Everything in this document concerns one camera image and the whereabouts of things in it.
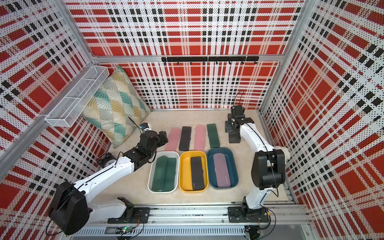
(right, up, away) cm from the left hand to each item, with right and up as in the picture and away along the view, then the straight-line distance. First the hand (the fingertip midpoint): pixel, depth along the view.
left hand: (163, 134), depth 85 cm
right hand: (+43, +5, +6) cm, 44 cm away
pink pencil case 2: (+34, -22, +4) cm, 41 cm away
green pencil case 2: (+31, -4, +20) cm, 37 cm away
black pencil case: (+19, -23, +2) cm, 30 cm away
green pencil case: (-2, -23, 0) cm, 23 cm away
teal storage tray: (+41, -19, +3) cm, 45 cm away
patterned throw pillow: (-29, +16, +4) cm, 33 cm away
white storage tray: (-6, -20, 0) cm, 21 cm away
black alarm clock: (-34, -15, +1) cm, 37 cm away
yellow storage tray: (+13, -29, -1) cm, 32 cm away
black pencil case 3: (+42, -2, +4) cm, 42 cm away
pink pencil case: (+21, -4, +20) cm, 29 cm away
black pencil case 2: (+11, -4, +20) cm, 23 cm away
